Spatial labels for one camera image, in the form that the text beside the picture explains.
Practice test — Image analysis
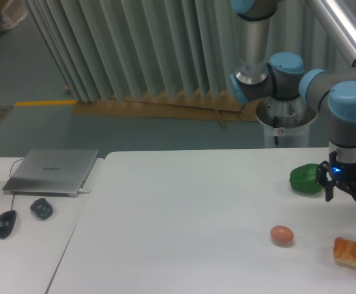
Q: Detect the black small controller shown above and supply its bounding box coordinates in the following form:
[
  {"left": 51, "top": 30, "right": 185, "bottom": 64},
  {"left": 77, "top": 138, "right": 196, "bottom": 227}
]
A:
[{"left": 30, "top": 198, "right": 54, "bottom": 220}]

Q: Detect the black mouse cable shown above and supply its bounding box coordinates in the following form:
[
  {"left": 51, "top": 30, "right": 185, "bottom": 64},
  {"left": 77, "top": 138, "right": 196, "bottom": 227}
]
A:
[{"left": 0, "top": 156, "right": 24, "bottom": 212}]

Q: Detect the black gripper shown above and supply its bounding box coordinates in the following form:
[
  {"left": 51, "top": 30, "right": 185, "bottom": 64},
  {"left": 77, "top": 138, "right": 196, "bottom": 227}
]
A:
[{"left": 316, "top": 151, "right": 356, "bottom": 202}]

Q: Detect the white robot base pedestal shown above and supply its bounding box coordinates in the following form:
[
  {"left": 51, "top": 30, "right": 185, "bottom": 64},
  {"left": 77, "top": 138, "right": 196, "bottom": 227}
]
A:
[{"left": 256, "top": 96, "right": 317, "bottom": 148}]

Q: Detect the grey-green pleated curtain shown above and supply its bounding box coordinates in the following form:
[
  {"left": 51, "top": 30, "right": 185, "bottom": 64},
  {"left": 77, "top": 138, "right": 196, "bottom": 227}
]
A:
[{"left": 25, "top": 1, "right": 334, "bottom": 109}]

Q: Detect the silver closed laptop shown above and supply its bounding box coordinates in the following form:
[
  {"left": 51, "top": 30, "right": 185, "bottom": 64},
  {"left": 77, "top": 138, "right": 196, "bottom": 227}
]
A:
[{"left": 2, "top": 149, "right": 99, "bottom": 197}]

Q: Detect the brown egg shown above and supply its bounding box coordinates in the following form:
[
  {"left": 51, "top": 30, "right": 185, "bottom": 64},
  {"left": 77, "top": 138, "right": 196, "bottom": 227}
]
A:
[{"left": 270, "top": 225, "right": 294, "bottom": 246}]

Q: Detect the toasted bread slice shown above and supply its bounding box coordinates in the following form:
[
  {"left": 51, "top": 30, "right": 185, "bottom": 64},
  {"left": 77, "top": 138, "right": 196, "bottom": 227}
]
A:
[{"left": 333, "top": 237, "right": 356, "bottom": 268}]

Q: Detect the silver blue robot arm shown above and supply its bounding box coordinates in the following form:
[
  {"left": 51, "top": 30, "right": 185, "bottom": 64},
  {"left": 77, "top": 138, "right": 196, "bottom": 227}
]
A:
[{"left": 230, "top": 1, "right": 356, "bottom": 202}]

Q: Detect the green bell pepper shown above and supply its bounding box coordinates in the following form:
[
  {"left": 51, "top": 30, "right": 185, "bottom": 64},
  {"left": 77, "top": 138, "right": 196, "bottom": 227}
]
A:
[{"left": 289, "top": 164, "right": 322, "bottom": 194}]

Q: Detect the brown cardboard sheet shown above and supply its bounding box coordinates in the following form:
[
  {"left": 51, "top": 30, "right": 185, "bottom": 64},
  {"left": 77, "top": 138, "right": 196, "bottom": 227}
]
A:
[{"left": 72, "top": 89, "right": 262, "bottom": 128}]

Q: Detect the black computer mouse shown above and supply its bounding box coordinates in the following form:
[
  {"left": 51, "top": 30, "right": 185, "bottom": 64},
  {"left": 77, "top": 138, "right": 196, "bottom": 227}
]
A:
[{"left": 0, "top": 209, "right": 17, "bottom": 239}]

